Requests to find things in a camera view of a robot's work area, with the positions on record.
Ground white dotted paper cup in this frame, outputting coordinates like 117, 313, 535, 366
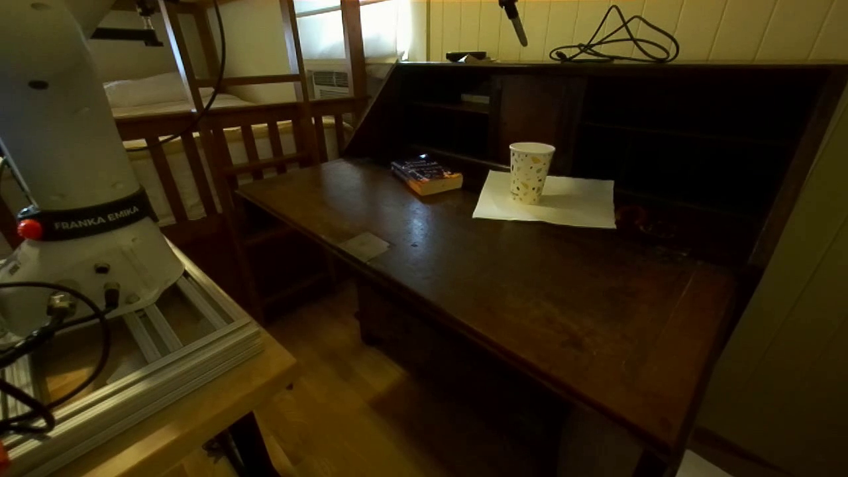
507, 138, 559, 209

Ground small white paper slip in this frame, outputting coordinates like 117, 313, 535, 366
340, 228, 393, 262

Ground dark blue book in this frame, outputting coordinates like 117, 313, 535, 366
386, 154, 467, 203

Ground dark wooden secretary desk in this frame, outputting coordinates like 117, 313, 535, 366
233, 56, 848, 477

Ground large white paper sheet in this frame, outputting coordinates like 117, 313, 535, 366
470, 168, 621, 234

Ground dark wooden slatted chair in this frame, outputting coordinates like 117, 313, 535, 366
111, 94, 360, 323

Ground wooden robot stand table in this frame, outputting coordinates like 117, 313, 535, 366
34, 330, 303, 477

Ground wooden bed white mattress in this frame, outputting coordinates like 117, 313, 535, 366
84, 0, 374, 171

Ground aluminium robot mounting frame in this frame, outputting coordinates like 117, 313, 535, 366
0, 237, 270, 477

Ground coiled black cable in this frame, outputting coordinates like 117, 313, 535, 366
545, 4, 683, 68

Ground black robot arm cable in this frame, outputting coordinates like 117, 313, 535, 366
193, 0, 231, 122

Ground black base cables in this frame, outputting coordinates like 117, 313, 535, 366
0, 280, 119, 441

